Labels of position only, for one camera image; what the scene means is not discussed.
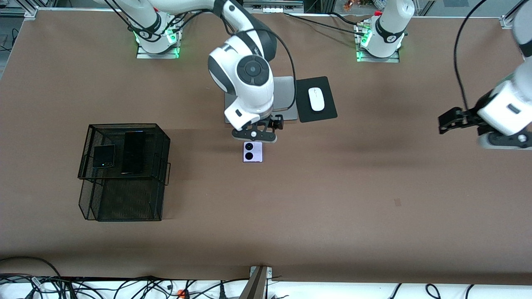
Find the black mouse pad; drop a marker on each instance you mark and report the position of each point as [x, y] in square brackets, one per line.
[328, 112]

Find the white terminal block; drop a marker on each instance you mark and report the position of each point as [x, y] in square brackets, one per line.
[276, 8]

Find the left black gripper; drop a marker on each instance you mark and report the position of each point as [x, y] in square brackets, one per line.
[470, 116]

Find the lavender flip phone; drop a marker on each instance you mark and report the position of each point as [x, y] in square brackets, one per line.
[255, 157]

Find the black mesh two-tier tray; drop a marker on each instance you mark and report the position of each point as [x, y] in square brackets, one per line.
[124, 199]

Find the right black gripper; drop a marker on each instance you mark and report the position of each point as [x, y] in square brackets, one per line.
[276, 122]

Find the grey metal bracket post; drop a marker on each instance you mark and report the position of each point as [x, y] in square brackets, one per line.
[255, 286]

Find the white computer mouse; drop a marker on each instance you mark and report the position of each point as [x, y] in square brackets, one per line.
[316, 99]

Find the black flip phone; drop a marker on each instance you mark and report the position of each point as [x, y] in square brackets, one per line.
[104, 157]

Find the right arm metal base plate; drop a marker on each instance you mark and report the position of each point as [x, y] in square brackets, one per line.
[143, 55]

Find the black slab smartphone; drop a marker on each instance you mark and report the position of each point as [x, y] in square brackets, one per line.
[133, 153]

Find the aluminium frame rail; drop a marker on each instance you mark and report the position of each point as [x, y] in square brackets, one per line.
[25, 12]
[508, 21]

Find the silver laptop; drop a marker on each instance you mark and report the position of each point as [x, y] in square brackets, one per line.
[286, 95]

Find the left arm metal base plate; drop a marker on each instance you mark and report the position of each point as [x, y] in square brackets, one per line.
[390, 59]

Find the right white Franka arm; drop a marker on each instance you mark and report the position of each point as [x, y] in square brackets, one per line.
[249, 83]

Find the left white Franka arm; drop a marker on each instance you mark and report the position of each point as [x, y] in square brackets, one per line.
[507, 104]

